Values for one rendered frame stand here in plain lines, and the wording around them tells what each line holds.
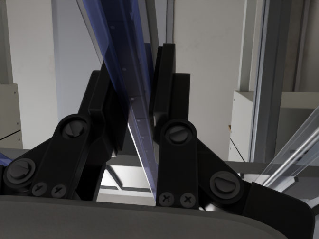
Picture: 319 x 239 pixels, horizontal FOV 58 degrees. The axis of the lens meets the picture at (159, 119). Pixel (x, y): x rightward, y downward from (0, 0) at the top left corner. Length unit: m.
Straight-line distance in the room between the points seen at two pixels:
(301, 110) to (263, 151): 0.18
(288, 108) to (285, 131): 0.05
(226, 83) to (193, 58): 0.45
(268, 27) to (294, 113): 0.25
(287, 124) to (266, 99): 0.18
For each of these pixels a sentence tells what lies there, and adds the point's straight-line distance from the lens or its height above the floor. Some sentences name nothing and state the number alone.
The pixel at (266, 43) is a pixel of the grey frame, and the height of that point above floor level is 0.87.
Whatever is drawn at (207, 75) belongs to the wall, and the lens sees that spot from 3.23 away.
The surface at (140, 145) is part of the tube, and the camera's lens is 0.15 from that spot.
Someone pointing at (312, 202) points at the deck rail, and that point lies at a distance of 0.48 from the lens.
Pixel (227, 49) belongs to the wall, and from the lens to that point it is 3.24.
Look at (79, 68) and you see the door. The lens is 3.43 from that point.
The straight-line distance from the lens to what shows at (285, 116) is 0.72.
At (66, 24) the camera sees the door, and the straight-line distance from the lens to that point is 3.48.
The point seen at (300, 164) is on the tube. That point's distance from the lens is 0.19.
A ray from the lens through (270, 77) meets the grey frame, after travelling 0.57.
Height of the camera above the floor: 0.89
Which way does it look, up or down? 13 degrees up
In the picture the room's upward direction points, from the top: 179 degrees counter-clockwise
